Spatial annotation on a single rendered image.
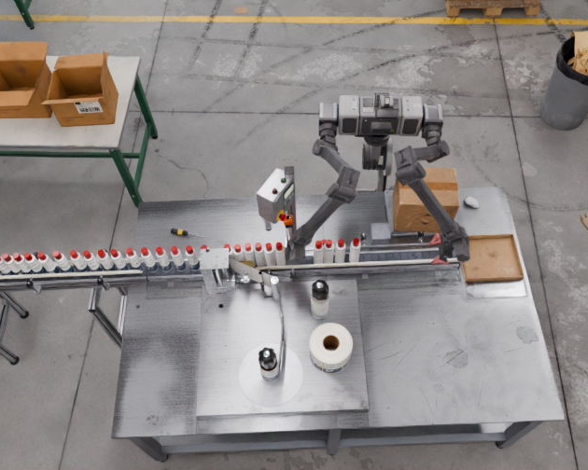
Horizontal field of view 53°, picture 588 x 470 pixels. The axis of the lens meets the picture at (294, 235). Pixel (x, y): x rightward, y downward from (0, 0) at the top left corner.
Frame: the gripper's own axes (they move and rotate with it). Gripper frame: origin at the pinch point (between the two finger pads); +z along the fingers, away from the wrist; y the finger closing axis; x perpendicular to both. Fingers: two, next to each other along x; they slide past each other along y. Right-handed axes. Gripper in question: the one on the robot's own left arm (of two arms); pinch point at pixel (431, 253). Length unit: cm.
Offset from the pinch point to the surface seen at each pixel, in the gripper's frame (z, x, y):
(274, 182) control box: 24, -76, -20
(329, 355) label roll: 42, -29, 46
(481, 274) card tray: 6.2, 46.3, -5.6
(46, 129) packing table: 176, -150, -109
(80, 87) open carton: 158, -140, -138
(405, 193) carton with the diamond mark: 10.5, -3.3, -37.8
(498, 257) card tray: 0, 55, -16
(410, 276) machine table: 30.0, 17.8, -4.3
